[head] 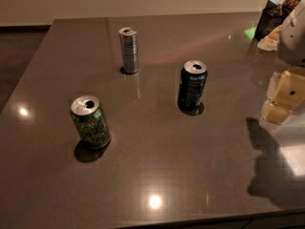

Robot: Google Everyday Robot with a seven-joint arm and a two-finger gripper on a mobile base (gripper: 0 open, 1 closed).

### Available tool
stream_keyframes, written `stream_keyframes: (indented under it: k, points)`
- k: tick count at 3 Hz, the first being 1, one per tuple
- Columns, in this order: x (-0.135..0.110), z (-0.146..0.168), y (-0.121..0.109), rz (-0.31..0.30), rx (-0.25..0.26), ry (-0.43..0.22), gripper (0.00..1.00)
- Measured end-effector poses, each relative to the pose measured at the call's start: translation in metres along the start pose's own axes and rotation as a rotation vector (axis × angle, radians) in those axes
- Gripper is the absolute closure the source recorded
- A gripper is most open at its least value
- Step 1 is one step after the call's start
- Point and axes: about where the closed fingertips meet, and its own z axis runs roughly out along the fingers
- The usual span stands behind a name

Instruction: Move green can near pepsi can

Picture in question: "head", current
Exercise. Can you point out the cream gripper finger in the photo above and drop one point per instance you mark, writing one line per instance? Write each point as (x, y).
(286, 91)

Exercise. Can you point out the green soda can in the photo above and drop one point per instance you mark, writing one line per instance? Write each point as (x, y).
(90, 122)

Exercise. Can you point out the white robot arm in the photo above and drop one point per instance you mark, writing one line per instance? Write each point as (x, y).
(291, 47)

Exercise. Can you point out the blue pepsi can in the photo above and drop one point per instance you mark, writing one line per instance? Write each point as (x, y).
(192, 82)

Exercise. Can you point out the silver soda can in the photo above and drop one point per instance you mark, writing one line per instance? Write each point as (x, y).
(129, 49)

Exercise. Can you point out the white snack packet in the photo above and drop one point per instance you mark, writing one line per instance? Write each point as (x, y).
(270, 41)

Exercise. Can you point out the black snack basket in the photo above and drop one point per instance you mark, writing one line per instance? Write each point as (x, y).
(268, 22)

